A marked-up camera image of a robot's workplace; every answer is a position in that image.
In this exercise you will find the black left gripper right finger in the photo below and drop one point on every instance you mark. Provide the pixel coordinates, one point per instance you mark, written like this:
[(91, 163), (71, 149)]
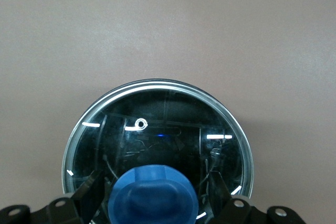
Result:
[(219, 197)]

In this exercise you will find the glass lid with blue knob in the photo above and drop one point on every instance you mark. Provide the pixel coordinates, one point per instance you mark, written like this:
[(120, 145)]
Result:
[(168, 108)]

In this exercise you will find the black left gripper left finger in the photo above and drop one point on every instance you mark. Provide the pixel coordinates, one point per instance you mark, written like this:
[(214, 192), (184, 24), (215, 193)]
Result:
[(88, 195)]

